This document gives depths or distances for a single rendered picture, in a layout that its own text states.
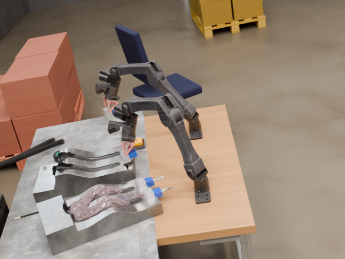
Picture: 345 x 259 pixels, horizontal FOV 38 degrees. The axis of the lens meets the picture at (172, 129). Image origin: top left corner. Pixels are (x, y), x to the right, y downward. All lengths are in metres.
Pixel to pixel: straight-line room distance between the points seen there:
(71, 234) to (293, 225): 1.67
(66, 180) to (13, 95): 2.04
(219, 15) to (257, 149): 3.27
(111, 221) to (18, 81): 2.40
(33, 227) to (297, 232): 1.68
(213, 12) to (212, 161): 4.69
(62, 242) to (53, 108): 2.37
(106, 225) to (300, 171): 2.03
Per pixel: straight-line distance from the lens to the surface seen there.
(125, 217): 2.20
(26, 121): 4.49
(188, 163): 2.26
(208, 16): 7.09
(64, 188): 2.52
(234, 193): 2.30
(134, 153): 2.47
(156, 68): 2.83
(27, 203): 2.61
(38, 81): 4.33
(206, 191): 2.32
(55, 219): 2.22
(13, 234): 2.43
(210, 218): 2.18
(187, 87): 4.22
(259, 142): 4.30
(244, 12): 7.19
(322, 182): 3.76
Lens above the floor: 2.12
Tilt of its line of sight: 27 degrees down
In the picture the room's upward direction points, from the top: 11 degrees counter-clockwise
